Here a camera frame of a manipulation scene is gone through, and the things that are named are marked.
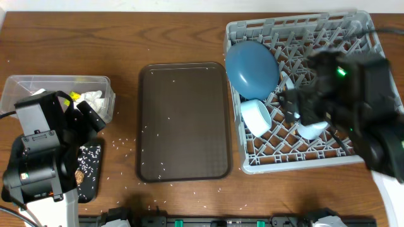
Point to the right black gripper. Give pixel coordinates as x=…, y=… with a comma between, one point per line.
x=307, y=101

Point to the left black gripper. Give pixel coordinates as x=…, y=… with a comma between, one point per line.
x=79, y=123

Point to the white paper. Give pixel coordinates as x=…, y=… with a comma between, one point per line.
x=94, y=99

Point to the light blue plastic cup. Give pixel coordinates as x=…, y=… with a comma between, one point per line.
x=312, y=131

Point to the yellow green snack wrapper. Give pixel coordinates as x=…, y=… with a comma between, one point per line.
x=74, y=96

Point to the light blue plastic knife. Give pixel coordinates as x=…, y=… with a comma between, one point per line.
x=286, y=82

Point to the light blue rice bowl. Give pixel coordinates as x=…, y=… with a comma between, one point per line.
x=256, y=117

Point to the brown food scrap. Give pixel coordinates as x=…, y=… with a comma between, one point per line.
x=79, y=176

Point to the dark blue plate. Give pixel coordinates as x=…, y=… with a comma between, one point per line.
x=252, y=70

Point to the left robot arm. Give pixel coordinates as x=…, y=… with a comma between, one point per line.
x=41, y=116

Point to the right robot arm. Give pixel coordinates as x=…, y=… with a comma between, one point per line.
x=354, y=95

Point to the grey plastic dishwasher rack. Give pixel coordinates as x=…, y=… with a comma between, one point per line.
x=291, y=40

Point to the clear plastic bin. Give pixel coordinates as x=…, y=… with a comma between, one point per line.
x=20, y=86

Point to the brown serving tray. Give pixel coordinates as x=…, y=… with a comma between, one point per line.
x=184, y=126

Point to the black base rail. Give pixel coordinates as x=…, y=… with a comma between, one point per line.
x=124, y=217

